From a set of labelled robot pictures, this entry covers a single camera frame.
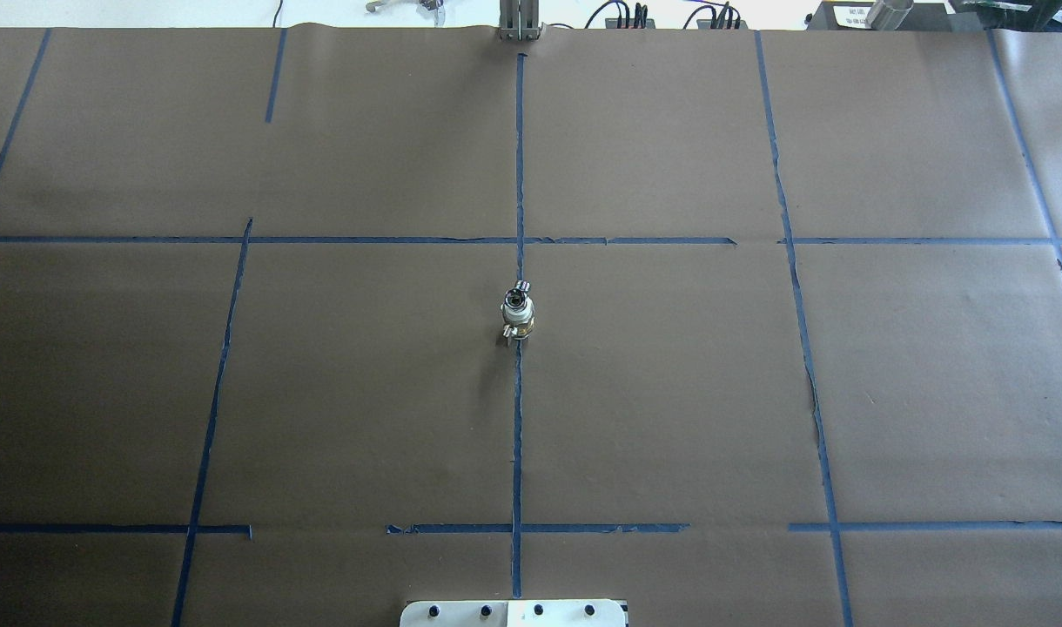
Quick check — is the steel cylinder weight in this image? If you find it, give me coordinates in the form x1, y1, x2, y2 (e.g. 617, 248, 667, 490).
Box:
864, 0, 914, 31

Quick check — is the black box on desk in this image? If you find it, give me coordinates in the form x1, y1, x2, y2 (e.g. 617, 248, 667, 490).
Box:
805, 1, 952, 32

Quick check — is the aluminium frame post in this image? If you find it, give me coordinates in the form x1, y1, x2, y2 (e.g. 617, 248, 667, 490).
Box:
498, 0, 543, 41

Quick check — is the small chrome angle valve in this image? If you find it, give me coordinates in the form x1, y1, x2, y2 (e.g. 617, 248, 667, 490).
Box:
500, 279, 535, 325

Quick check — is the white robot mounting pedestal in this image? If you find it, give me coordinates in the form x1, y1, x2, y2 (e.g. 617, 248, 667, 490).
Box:
399, 598, 629, 626

